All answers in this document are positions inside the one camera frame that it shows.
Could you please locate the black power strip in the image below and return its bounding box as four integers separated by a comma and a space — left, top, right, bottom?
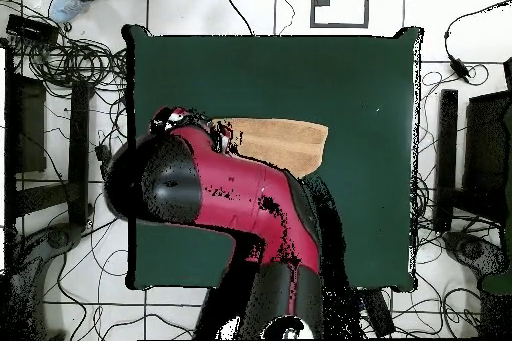
94, 143, 115, 166
359, 288, 397, 338

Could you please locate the thin black cable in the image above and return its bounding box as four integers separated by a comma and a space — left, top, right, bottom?
277, 0, 296, 36

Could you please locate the black adapter cable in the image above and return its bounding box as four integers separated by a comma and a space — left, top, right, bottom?
442, 0, 512, 62

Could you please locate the tan terry towel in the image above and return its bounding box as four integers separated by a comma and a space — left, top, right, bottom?
211, 117, 330, 180

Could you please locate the dark green table cloth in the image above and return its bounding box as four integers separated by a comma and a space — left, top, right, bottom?
121, 23, 424, 293

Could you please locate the black rectangular box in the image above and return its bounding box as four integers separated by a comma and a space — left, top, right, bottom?
5, 13, 61, 45

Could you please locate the grey square floor frame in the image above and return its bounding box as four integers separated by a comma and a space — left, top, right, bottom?
309, 0, 370, 29

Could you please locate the black power adapter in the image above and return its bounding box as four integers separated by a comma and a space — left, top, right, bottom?
448, 56, 471, 84

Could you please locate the thick black cable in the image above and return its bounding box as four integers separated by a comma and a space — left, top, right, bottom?
212, 0, 256, 37

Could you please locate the grey stand base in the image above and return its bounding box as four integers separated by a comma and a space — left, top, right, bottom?
441, 230, 509, 278
7, 222, 83, 340

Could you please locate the light blue shoe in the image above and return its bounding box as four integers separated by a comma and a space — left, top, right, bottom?
48, 0, 87, 24

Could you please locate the dark green fabric bundle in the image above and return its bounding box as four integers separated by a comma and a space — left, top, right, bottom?
480, 271, 512, 297

